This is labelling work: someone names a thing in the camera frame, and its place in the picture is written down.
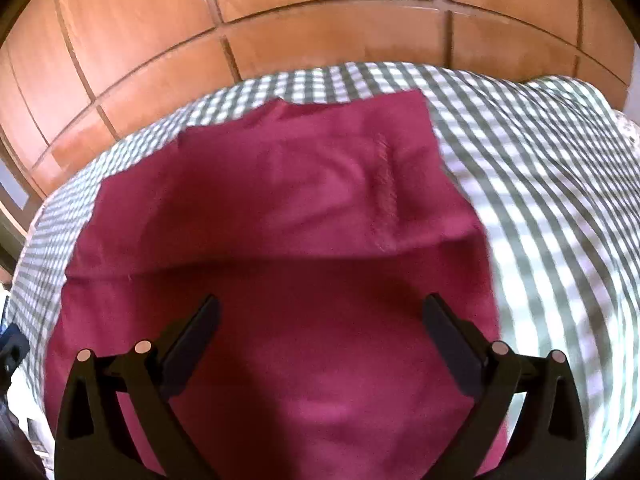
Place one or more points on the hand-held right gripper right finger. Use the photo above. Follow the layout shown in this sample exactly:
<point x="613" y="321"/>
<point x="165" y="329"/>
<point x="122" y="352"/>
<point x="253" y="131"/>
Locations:
<point x="457" y="355"/>

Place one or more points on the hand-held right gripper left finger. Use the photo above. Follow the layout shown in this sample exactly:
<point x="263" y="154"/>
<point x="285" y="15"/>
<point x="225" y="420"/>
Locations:
<point x="182" y="360"/>

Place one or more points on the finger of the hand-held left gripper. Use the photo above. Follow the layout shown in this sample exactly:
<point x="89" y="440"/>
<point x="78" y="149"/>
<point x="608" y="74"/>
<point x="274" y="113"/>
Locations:
<point x="12" y="347"/>

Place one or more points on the dark red pants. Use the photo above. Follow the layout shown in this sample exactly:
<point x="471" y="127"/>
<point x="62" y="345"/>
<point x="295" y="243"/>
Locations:
<point x="300" y="220"/>

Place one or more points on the green white checked bedsheet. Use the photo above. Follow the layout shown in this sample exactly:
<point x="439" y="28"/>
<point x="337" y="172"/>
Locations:
<point x="545" y="200"/>

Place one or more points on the floral bed cover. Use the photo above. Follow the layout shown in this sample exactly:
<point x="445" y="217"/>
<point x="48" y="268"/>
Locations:
<point x="631" y="132"/>

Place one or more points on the wooden panelled wall unit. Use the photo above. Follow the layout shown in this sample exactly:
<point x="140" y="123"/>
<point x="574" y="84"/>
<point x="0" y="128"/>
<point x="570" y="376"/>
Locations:
<point x="150" y="0"/>

